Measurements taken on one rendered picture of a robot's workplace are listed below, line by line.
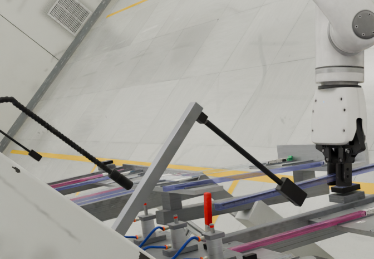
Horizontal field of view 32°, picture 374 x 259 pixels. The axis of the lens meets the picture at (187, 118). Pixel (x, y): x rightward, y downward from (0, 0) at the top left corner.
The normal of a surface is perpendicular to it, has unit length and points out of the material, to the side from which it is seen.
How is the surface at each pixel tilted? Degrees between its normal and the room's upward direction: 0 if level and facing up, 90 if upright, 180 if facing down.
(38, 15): 90
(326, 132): 33
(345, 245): 0
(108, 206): 90
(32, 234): 90
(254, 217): 90
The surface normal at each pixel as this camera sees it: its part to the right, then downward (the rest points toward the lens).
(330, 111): -0.88, -0.01
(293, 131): -0.72, -0.58
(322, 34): -0.96, 0.02
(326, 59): -0.69, -0.01
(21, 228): 0.47, -0.02
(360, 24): 0.04, 0.09
